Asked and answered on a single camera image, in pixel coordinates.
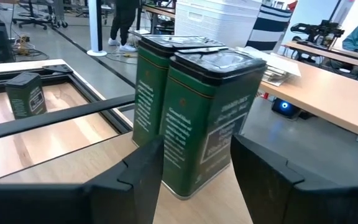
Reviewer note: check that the black box blue light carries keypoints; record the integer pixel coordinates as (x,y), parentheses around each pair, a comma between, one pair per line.
(284,107)

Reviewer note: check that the white cooler box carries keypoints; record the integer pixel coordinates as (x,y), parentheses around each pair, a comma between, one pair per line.
(216,21)

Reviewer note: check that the wooden far desk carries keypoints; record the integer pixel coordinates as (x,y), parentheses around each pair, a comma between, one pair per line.
(322,51)

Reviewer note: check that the black aluminium rig frame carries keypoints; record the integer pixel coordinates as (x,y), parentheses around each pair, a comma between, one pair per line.
(85,88)

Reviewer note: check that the white round pillar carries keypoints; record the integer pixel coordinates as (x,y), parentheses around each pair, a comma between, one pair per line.
(95,25)

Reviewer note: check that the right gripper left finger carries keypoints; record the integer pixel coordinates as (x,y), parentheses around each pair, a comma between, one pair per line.
(73,205)

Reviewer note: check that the black white striped panel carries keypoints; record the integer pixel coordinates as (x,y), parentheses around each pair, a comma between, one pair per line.
(269,28)

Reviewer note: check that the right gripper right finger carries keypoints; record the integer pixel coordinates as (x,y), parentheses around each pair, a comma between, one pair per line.
(306,205)

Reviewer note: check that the black office chair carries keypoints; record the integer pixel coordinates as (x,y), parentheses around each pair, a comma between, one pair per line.
(33,18)

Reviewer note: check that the black background robot arm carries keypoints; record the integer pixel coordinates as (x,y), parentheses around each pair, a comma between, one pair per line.
(319,31)

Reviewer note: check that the stack of papers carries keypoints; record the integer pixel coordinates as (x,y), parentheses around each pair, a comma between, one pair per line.
(278,68)

